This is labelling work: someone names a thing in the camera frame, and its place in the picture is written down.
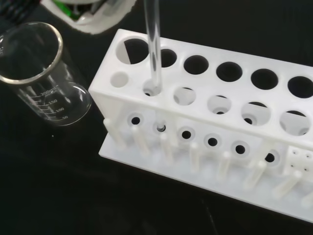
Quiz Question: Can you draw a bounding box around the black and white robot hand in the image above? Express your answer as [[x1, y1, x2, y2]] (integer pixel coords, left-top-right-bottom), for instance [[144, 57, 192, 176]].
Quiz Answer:
[[0, 0, 137, 34]]

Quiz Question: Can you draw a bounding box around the white test tube rack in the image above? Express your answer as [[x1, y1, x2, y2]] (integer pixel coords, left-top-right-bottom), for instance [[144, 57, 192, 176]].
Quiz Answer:
[[88, 28, 313, 224]]

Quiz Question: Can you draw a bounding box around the clear glass beaker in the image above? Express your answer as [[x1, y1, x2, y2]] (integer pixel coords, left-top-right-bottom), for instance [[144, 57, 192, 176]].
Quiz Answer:
[[0, 21, 93, 127]]

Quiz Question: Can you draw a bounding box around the black bench cloth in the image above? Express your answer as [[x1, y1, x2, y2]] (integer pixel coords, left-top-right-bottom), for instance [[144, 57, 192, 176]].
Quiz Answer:
[[0, 0, 313, 235]]

